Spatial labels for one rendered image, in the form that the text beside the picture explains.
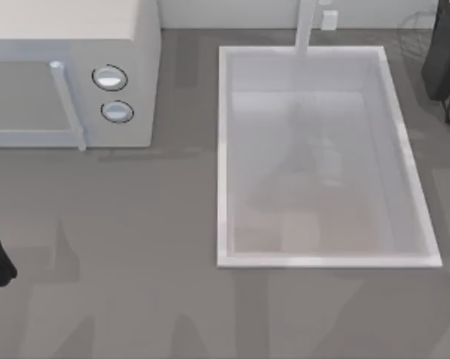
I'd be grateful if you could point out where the white sink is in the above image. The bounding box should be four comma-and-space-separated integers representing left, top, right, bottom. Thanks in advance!
216, 46, 443, 270

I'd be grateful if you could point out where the pale microwave oven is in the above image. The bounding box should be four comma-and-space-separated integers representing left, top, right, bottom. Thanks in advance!
0, 0, 162, 151

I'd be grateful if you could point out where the small microwave knob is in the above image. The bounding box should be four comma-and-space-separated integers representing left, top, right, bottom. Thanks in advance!
100, 99, 135, 123

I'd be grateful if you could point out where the large microwave knob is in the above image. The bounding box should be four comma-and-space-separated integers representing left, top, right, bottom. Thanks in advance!
91, 64, 129, 92

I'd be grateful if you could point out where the tall white tap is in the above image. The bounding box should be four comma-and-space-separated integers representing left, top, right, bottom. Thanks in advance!
294, 0, 320, 57

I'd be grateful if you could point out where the microwave door handle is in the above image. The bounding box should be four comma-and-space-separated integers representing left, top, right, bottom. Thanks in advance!
49, 61, 87, 152

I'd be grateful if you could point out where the white wall socket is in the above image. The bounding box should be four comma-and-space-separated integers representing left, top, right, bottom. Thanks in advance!
321, 10, 339, 31

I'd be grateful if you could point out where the black wire rack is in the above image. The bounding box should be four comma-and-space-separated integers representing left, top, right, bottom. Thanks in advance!
420, 0, 450, 132

